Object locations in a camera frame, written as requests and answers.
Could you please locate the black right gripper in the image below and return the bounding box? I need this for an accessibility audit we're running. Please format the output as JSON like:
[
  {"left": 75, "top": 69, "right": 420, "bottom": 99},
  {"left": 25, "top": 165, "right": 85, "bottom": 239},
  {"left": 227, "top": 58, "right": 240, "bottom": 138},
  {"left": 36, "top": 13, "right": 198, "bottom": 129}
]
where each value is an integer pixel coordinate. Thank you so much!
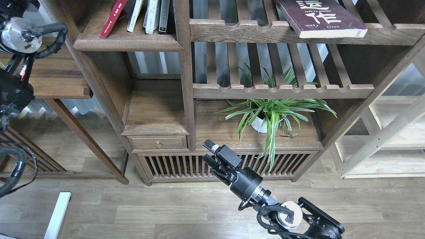
[{"left": 202, "top": 139, "right": 264, "bottom": 202}]

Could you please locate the white plant pot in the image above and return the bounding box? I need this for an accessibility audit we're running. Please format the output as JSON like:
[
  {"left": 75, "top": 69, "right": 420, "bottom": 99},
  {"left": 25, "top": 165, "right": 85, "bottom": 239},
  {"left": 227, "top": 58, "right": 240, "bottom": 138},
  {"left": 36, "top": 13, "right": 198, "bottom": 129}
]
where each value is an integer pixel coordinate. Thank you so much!
[{"left": 250, "top": 111, "right": 280, "bottom": 133}]

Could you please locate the light wooden shelf frame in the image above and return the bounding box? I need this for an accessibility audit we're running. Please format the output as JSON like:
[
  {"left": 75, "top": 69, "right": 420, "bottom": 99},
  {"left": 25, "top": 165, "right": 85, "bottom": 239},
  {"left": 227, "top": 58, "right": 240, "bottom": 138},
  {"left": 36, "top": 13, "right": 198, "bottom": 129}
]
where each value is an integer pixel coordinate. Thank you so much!
[{"left": 330, "top": 58, "right": 425, "bottom": 179}]

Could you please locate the white metal post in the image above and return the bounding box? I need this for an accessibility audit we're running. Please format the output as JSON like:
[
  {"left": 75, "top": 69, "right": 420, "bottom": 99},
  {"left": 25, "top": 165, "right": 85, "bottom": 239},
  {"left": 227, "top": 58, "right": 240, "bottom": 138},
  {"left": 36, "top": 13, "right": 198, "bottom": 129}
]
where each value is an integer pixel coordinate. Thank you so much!
[{"left": 44, "top": 192, "right": 71, "bottom": 239}]

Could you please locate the dark wooden bookshelf unit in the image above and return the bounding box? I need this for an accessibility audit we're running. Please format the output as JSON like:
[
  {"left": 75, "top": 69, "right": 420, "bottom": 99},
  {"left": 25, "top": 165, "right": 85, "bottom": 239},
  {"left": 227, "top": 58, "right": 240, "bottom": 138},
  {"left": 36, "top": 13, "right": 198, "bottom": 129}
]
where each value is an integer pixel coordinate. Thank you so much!
[{"left": 41, "top": 0, "right": 424, "bottom": 185}]

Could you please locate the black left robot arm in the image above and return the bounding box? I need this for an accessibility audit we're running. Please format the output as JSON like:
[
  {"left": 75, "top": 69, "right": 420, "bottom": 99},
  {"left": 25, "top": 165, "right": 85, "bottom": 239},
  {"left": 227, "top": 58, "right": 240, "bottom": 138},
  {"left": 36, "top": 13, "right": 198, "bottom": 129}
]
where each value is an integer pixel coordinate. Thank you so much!
[{"left": 0, "top": 0, "right": 68, "bottom": 133}]

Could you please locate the red paperback book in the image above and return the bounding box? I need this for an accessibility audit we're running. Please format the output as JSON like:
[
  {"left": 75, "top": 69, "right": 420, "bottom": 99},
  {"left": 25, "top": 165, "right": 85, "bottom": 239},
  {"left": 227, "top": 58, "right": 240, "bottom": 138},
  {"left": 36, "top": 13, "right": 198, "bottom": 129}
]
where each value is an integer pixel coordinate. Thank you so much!
[{"left": 100, "top": 0, "right": 127, "bottom": 39}]

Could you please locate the dark slatted wooden rack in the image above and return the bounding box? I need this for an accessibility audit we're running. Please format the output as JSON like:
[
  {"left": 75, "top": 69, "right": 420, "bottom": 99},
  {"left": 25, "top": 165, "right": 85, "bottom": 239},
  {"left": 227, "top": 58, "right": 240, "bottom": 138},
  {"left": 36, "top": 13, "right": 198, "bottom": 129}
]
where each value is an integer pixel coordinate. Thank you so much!
[{"left": 1, "top": 125, "right": 73, "bottom": 177}]

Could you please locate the dark wooden side table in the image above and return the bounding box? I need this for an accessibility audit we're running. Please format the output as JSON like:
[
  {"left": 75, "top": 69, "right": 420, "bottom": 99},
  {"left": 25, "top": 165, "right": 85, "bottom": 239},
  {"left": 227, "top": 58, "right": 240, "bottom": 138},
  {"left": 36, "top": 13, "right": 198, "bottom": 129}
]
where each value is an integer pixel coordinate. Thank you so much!
[{"left": 30, "top": 46, "right": 129, "bottom": 185}]

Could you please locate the black spine upright book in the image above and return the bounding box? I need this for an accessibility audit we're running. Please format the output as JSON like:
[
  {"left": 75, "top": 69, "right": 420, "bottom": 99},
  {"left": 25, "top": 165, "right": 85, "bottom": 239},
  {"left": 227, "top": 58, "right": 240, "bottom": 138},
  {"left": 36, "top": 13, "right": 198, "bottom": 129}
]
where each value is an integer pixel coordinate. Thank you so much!
[{"left": 158, "top": 0, "right": 170, "bottom": 35}]

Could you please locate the dark maroon book chinese title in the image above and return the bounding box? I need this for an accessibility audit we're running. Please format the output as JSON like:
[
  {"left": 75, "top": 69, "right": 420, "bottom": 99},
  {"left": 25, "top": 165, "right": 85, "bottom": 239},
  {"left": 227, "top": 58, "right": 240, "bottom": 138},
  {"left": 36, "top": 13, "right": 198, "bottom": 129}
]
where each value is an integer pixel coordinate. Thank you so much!
[{"left": 274, "top": 0, "right": 368, "bottom": 39}]

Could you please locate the brass drawer knob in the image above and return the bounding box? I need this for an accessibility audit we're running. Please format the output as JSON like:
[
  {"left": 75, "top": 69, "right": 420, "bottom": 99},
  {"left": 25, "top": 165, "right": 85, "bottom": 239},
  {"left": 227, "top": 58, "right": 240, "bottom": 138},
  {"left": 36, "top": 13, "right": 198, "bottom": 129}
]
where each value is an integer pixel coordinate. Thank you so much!
[{"left": 155, "top": 140, "right": 163, "bottom": 149}]

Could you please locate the cream spine upright book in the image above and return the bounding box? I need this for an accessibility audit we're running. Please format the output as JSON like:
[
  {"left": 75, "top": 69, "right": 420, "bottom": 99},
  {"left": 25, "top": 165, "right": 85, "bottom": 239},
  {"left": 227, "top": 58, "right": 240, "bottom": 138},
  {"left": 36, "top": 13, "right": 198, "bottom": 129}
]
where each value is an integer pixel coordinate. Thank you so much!
[{"left": 127, "top": 0, "right": 144, "bottom": 32}]

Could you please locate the green spider plant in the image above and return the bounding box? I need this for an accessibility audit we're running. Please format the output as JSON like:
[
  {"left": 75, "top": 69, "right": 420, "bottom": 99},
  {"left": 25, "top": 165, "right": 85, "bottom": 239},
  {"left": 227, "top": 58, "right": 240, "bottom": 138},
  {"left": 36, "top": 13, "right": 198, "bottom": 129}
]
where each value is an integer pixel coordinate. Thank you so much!
[{"left": 214, "top": 62, "right": 337, "bottom": 171}]

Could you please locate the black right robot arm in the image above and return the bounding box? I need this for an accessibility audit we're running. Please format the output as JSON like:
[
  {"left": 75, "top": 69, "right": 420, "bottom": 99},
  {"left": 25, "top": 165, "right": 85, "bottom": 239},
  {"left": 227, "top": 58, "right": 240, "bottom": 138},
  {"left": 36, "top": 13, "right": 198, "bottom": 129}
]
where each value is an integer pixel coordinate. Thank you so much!
[{"left": 203, "top": 139, "right": 345, "bottom": 239}]

